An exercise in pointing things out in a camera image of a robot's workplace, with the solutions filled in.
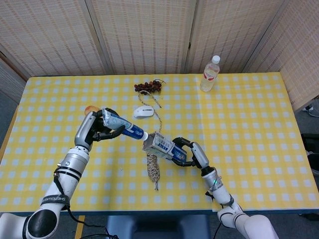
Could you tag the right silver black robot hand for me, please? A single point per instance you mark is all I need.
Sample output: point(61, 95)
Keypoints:
point(200, 155)

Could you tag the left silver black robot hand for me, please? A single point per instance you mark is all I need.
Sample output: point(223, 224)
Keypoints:
point(84, 132)

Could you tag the blue white toothpaste box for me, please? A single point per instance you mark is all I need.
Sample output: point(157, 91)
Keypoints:
point(162, 147)

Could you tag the blue white toothpaste tube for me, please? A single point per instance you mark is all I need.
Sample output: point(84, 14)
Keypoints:
point(124, 125)

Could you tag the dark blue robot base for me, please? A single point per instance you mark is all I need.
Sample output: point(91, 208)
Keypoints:
point(157, 227)

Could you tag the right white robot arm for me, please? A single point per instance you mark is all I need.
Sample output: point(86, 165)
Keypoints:
point(219, 191)

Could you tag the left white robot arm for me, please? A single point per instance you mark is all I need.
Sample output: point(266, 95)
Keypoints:
point(64, 174)

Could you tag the orange jelly cup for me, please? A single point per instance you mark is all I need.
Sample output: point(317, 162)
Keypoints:
point(90, 108)

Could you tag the yellow white checkered tablecloth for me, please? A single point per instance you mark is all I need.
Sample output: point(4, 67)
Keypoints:
point(249, 137)

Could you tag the white computer mouse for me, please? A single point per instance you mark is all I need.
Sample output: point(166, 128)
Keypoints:
point(143, 112)

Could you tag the dark red grape bunch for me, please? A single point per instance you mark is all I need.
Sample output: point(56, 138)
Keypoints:
point(148, 87)

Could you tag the clear plastic water bottle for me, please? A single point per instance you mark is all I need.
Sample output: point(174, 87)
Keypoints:
point(209, 77)

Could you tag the woven folding screen panel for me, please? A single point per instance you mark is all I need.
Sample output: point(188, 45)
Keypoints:
point(231, 30)
point(142, 35)
point(299, 49)
point(49, 35)
point(10, 79)

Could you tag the black bag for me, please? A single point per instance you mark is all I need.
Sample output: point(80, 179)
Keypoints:
point(311, 144)

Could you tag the grey white shoe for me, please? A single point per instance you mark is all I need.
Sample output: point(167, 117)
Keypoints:
point(311, 110)

